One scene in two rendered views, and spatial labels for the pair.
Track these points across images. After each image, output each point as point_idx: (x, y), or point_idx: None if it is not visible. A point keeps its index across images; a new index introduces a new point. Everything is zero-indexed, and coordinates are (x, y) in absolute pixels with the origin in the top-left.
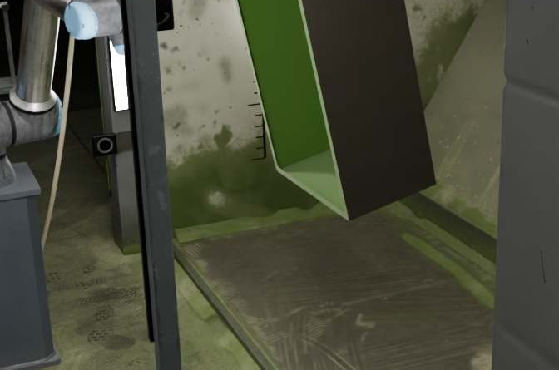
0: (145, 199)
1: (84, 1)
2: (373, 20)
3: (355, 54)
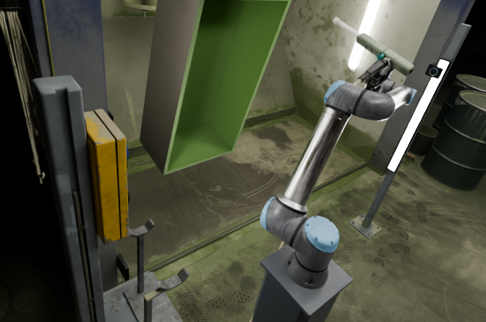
0: (419, 127)
1: (408, 87)
2: (239, 63)
3: (242, 81)
